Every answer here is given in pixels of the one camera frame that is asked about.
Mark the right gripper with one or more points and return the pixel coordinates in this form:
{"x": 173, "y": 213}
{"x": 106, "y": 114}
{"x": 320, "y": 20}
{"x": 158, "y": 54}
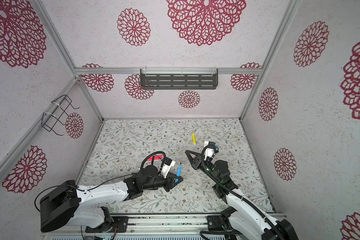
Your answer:
{"x": 195, "y": 164}

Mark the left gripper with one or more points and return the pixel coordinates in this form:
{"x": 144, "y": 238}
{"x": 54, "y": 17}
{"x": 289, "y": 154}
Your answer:
{"x": 169, "y": 180}

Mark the blue highlighter pen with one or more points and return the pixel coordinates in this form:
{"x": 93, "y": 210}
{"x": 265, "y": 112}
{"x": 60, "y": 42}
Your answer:
{"x": 178, "y": 172}

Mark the yellow highlighter pen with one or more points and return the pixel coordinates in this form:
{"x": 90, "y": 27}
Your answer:
{"x": 194, "y": 138}

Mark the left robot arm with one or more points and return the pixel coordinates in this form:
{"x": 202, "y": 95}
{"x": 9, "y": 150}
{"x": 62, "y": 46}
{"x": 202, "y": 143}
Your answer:
{"x": 76, "y": 205}

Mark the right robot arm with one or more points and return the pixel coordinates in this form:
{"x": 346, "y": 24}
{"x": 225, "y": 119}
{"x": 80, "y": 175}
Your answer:
{"x": 242, "y": 216}

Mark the upper pink highlighter pen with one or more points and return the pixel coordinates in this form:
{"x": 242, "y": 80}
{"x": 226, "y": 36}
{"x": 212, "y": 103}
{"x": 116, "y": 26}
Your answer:
{"x": 157, "y": 157}

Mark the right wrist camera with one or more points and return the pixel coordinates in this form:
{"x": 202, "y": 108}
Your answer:
{"x": 210, "y": 152}

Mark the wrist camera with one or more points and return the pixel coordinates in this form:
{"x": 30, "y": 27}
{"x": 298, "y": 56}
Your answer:
{"x": 210, "y": 152}
{"x": 167, "y": 164}

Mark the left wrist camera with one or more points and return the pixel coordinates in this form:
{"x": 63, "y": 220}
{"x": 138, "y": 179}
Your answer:
{"x": 167, "y": 164}

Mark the aluminium front rail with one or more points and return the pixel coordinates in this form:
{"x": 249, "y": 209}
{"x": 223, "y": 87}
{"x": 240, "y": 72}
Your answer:
{"x": 162, "y": 224}

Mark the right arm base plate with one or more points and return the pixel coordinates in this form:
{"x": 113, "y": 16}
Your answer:
{"x": 218, "y": 223}

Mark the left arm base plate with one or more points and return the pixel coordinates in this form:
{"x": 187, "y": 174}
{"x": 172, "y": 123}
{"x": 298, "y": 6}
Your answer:
{"x": 117, "y": 225}

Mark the grey slotted wall shelf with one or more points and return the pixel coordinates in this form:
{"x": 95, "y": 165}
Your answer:
{"x": 179, "y": 80}

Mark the black wire wall rack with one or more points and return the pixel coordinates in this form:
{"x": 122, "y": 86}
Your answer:
{"x": 51, "y": 118}

